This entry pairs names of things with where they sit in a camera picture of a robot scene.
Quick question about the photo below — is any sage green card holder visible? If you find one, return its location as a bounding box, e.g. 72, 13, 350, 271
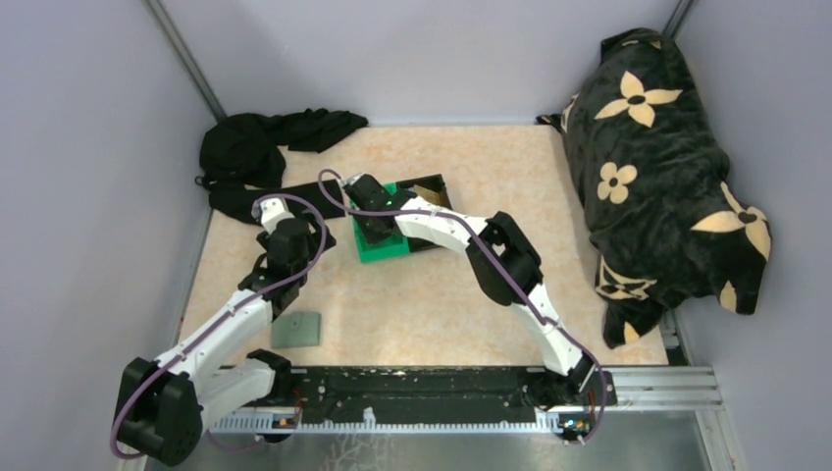
270, 311, 322, 349

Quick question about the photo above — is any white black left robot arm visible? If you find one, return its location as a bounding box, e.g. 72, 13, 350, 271
109, 193, 335, 466

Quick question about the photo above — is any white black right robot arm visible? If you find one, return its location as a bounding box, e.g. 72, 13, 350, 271
339, 174, 598, 404

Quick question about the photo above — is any gold credit card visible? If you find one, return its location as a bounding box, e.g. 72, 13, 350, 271
412, 184, 444, 206

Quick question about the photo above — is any green plastic bin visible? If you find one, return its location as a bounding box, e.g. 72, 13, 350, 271
352, 217, 416, 264

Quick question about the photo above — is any black plastic bin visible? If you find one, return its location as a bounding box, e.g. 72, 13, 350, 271
395, 174, 452, 253

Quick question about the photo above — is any black cloth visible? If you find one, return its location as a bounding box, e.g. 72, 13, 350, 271
194, 108, 369, 226

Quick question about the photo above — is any black floral blanket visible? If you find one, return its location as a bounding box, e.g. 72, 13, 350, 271
537, 27, 771, 348

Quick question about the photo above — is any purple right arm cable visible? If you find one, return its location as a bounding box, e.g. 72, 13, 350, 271
317, 169, 616, 445

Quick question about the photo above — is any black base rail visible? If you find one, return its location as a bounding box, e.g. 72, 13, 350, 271
251, 366, 617, 425

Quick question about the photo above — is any aluminium frame rail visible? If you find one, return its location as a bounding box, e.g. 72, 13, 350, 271
211, 366, 722, 437

